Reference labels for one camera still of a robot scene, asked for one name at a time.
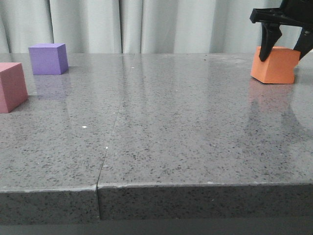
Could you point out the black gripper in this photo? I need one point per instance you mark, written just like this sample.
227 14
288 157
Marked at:
297 13

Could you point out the orange foam cube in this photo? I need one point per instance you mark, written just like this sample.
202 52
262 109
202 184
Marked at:
278 68

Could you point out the grey-green curtain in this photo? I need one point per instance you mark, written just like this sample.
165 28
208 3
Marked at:
132 26

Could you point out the purple foam cube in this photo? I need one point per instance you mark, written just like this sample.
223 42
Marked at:
48 59

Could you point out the pink foam cube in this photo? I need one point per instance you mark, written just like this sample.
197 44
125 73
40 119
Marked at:
13 90

